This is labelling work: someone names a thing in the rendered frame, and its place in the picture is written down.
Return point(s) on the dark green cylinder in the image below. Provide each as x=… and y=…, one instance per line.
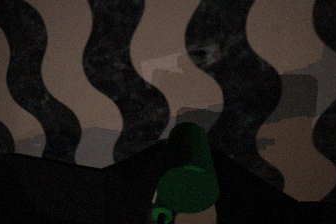
x=187, y=182

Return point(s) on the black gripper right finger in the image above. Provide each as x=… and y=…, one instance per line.
x=244, y=198

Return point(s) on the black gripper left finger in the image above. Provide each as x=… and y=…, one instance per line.
x=119, y=193

